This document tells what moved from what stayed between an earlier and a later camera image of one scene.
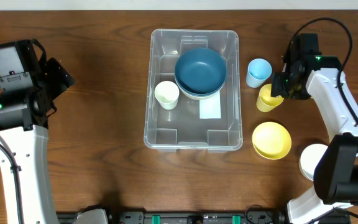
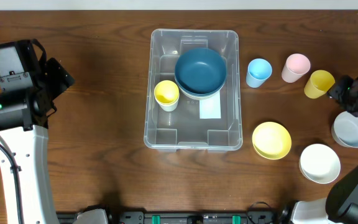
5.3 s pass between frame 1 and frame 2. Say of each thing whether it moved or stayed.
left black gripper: stayed
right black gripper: moved
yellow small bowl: stayed
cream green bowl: stayed
